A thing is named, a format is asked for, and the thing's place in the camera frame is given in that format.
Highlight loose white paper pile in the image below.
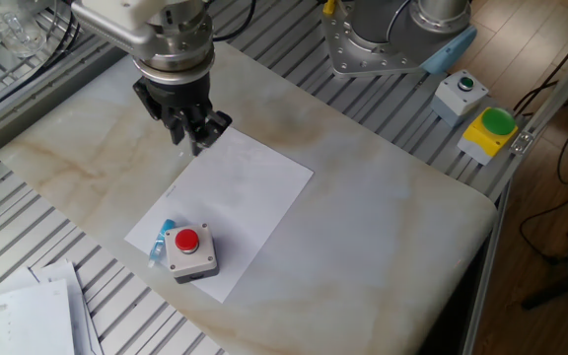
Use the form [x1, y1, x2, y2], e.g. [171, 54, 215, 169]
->
[0, 259, 104, 355]

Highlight grey box small green button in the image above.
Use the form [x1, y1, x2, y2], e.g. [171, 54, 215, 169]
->
[430, 69, 490, 128]

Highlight aluminium table edge beam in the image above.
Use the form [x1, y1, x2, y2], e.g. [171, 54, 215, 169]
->
[461, 179, 512, 355]

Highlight grey box red push button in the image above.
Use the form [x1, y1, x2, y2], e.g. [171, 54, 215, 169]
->
[164, 222, 220, 285]

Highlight clear drinking glass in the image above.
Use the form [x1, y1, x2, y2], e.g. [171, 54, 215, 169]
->
[0, 0, 51, 58]

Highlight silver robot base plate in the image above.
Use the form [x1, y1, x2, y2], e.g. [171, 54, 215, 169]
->
[320, 4, 431, 80]

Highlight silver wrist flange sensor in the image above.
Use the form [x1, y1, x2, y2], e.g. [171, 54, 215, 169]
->
[132, 9, 216, 86]

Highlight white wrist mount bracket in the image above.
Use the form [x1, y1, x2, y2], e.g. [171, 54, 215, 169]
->
[70, 0, 167, 58]

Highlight aluminium frame post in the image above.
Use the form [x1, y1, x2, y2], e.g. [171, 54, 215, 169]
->
[510, 29, 568, 154]

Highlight thick aluminium rail profile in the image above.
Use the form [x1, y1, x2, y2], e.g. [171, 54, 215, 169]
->
[0, 43, 127, 167]

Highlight yellow box large green button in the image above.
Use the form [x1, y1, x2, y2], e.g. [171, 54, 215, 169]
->
[457, 106, 520, 167]

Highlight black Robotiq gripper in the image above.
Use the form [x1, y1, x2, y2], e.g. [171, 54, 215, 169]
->
[133, 73, 234, 157]

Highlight metal corner bracket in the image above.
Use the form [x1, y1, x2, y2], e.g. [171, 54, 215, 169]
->
[509, 130, 535, 157]

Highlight thin black floor cables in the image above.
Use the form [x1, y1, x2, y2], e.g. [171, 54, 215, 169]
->
[513, 19, 568, 262]

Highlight dark chair base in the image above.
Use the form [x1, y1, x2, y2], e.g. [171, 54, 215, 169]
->
[520, 211, 568, 312]

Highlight printed white paper sheet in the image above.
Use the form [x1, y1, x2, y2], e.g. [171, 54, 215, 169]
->
[0, 279, 76, 355]

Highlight blue correction tape dispenser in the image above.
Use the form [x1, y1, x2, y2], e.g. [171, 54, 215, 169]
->
[147, 218, 177, 269]

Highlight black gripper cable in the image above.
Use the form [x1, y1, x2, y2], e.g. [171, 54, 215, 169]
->
[212, 0, 258, 43]

